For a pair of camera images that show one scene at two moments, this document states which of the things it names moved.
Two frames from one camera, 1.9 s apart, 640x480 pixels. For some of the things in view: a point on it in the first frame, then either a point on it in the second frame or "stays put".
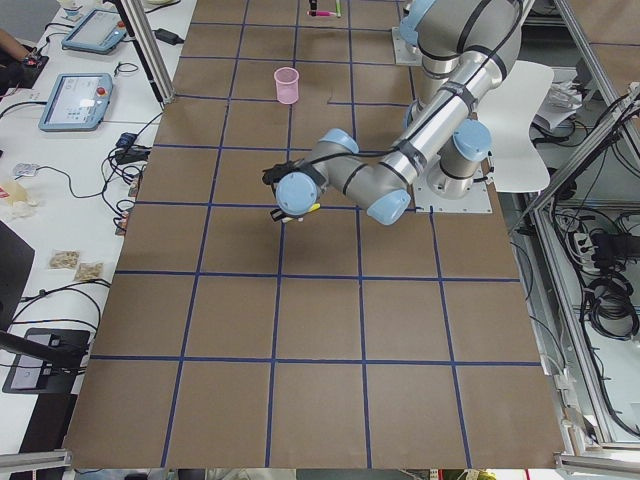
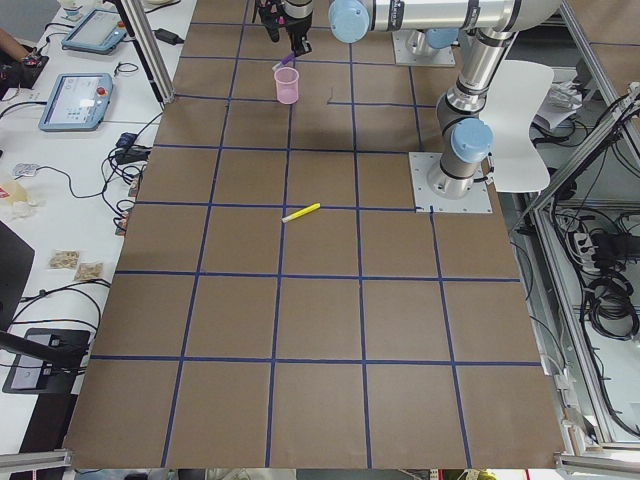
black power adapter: [167, 37] stays put
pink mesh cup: [287, 79] stays put
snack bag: [65, 258] stays put
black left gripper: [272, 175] -> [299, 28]
